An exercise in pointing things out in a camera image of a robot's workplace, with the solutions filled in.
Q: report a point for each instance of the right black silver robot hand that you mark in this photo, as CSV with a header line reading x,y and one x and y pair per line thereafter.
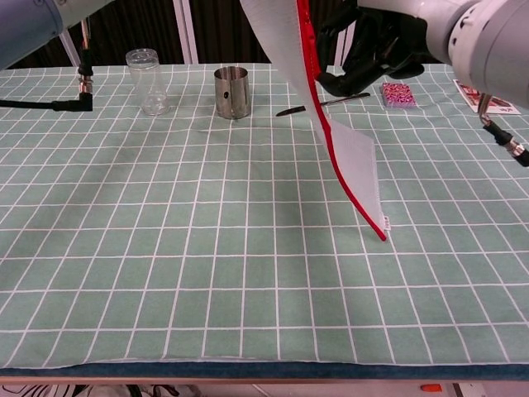
x,y
372,45

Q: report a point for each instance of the white mesh bag red zipper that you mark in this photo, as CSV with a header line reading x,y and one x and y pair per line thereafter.
x,y
289,49

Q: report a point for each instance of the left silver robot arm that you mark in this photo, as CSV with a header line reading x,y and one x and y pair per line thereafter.
x,y
29,25

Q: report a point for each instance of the green white-grid tablecloth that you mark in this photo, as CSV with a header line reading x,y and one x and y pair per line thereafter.
x,y
124,227

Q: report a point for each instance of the pink patterned card box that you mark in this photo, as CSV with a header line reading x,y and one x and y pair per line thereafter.
x,y
397,97

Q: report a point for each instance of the dark metal table knife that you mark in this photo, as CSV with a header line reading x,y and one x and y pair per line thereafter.
x,y
291,111

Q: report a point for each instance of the postcard with red building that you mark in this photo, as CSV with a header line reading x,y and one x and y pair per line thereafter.
x,y
502,108

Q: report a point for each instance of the stainless steel cup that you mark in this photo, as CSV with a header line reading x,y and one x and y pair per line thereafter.
x,y
232,93

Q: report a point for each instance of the clear glass jar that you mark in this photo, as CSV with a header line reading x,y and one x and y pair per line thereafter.
x,y
149,82

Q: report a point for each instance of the small orange floor object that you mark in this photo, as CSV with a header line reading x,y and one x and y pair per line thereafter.
x,y
430,388

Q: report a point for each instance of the dark blue table underlay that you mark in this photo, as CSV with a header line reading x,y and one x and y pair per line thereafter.
x,y
248,370

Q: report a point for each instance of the black white sneaker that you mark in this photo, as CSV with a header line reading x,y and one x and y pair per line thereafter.
x,y
165,390

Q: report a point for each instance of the white frame post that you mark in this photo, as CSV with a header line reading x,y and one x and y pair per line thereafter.
x,y
185,31
339,49
68,49

